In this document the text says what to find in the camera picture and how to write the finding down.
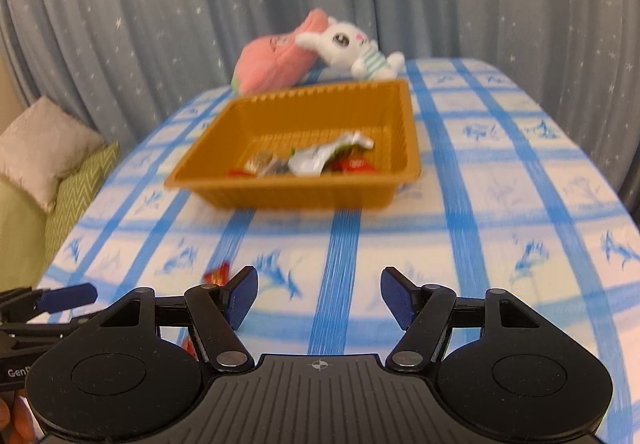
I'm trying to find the orange plastic tray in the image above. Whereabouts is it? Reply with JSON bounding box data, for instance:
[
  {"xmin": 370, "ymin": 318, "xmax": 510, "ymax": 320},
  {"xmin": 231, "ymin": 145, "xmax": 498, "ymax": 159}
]
[{"xmin": 163, "ymin": 78, "xmax": 424, "ymax": 211}]

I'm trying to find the pink plush toy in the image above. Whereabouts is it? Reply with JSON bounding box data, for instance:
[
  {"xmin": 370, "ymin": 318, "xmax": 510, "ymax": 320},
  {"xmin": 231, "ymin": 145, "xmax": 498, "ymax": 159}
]
[{"xmin": 231, "ymin": 8, "xmax": 332, "ymax": 96}]

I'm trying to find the person's left hand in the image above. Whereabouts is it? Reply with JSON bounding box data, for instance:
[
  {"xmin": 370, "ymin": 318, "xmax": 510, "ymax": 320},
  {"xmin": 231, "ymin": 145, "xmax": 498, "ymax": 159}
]
[{"xmin": 0, "ymin": 388, "xmax": 45, "ymax": 444}]

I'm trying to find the blue checked tablecloth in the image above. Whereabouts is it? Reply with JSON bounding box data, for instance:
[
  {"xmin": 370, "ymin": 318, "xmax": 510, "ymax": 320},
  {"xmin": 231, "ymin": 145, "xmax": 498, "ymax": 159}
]
[{"xmin": 35, "ymin": 56, "xmax": 640, "ymax": 444}]

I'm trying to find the white rabbit plush toy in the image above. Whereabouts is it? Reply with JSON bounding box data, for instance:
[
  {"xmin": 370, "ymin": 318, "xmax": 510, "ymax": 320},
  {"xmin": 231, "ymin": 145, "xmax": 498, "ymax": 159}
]
[{"xmin": 295, "ymin": 18, "xmax": 405, "ymax": 81}]

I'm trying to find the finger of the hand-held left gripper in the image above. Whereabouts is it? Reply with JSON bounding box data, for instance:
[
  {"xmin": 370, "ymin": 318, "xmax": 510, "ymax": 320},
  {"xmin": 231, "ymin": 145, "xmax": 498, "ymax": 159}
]
[
  {"xmin": 0, "ymin": 283, "xmax": 99, "ymax": 321},
  {"xmin": 0, "ymin": 315, "xmax": 98, "ymax": 341}
]

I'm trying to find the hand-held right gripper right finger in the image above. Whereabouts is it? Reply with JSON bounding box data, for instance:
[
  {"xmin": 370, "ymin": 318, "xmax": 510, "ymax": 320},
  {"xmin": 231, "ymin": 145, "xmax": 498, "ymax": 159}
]
[{"xmin": 381, "ymin": 267, "xmax": 545, "ymax": 373}]

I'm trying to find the green sofa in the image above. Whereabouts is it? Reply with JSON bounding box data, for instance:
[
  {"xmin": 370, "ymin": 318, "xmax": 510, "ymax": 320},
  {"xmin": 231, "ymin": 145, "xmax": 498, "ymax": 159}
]
[{"xmin": 0, "ymin": 174, "xmax": 62, "ymax": 291}]

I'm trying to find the beige cushion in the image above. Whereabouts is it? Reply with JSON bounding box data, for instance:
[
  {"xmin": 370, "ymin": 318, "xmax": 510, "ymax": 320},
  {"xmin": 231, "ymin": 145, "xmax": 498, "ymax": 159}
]
[{"xmin": 0, "ymin": 96, "xmax": 107, "ymax": 213}]

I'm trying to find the crinkled silver snack packet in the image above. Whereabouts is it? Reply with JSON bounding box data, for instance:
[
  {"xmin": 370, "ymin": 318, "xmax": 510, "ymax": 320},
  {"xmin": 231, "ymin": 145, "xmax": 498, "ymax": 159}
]
[{"xmin": 288, "ymin": 132, "xmax": 376, "ymax": 178}]

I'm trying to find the green zigzag cushion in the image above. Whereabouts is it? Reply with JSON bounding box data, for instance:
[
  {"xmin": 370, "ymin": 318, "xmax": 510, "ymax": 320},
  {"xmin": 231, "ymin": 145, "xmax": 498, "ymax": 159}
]
[{"xmin": 45, "ymin": 141, "xmax": 121, "ymax": 266}]

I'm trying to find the dark snack packet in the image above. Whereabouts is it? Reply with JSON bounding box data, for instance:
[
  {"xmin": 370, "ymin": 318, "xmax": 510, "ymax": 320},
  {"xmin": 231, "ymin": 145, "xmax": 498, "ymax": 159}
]
[{"xmin": 244, "ymin": 150, "xmax": 292, "ymax": 178}]

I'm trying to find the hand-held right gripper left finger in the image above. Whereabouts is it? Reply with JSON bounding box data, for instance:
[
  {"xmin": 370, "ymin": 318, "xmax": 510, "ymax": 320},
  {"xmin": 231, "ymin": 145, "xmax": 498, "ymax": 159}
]
[{"xmin": 97, "ymin": 266, "xmax": 260, "ymax": 373}]

